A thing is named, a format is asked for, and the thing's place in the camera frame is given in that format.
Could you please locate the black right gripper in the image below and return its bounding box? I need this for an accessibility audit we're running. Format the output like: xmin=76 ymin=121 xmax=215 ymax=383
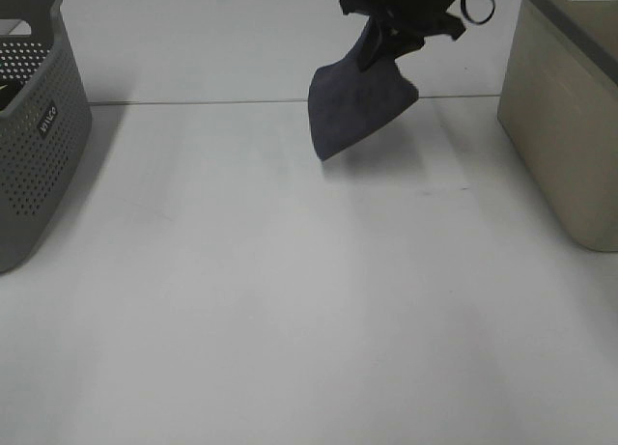
xmin=339 ymin=0 xmax=465 ymax=72

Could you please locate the dark grey towel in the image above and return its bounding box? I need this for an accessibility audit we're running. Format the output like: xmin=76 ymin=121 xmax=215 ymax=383
xmin=308 ymin=20 xmax=419 ymax=161

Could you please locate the beige plastic bin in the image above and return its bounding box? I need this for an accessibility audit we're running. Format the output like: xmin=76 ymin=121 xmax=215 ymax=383
xmin=497 ymin=0 xmax=617 ymax=252

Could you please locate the grey perforated plastic basket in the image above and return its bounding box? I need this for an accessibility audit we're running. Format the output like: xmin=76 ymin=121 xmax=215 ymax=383
xmin=1 ymin=0 xmax=92 ymax=272

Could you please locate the black cable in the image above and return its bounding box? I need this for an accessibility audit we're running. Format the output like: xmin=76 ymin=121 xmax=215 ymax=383
xmin=459 ymin=0 xmax=496 ymax=25

